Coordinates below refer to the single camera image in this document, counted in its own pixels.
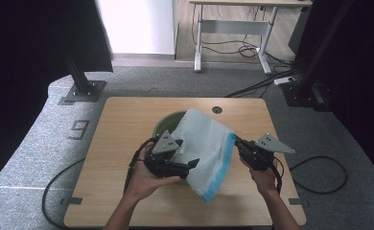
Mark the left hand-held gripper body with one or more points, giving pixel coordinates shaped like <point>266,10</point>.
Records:
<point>162,167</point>

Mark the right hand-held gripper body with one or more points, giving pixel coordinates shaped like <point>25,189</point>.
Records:
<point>258,158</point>

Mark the green plastic bin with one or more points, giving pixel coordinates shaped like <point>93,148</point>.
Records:
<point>169,123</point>

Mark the white bag with blue band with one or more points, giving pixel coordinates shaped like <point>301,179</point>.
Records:
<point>204,150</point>

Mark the person's right hand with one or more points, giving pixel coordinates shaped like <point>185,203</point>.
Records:
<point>265,182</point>

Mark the person's left hand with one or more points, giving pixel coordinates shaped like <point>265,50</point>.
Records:
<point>142,182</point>

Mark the white power strip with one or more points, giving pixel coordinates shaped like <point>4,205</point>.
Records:
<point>284,80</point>

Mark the black metal stand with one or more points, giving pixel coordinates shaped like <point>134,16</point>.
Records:
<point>303,91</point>

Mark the black stand base left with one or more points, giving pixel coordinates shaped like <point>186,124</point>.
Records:
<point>81,84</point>

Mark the black curtain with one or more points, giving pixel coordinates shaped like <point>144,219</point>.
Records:
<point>361,80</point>
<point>25,64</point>

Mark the grey metal desk frame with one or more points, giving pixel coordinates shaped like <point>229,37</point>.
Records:
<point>233,27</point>

